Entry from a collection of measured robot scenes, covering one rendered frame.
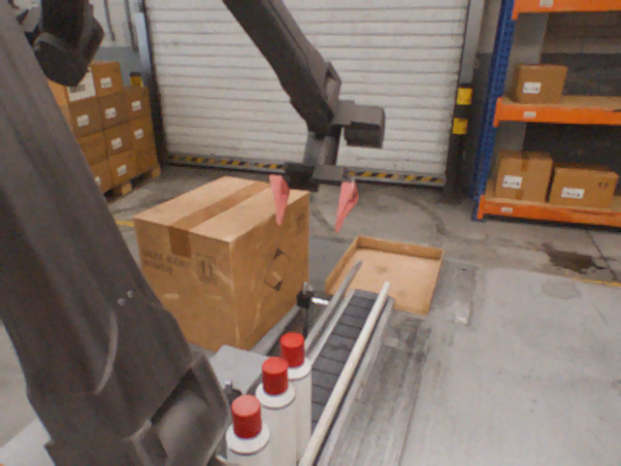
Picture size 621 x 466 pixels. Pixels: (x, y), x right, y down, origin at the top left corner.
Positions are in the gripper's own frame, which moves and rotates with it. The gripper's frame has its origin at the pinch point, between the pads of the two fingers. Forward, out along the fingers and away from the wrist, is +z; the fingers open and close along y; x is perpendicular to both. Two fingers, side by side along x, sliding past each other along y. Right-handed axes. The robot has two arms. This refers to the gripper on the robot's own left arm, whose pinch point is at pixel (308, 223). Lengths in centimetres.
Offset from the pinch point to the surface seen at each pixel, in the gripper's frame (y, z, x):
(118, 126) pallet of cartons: -243, -132, 256
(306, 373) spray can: 5.1, 22.5, -6.8
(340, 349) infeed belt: 5.5, 18.7, 23.4
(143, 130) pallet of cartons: -244, -147, 290
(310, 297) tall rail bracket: -1.8, 9.8, 20.8
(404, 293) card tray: 16, 2, 51
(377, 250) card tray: 7, -12, 68
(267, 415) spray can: 2.0, 28.1, -11.1
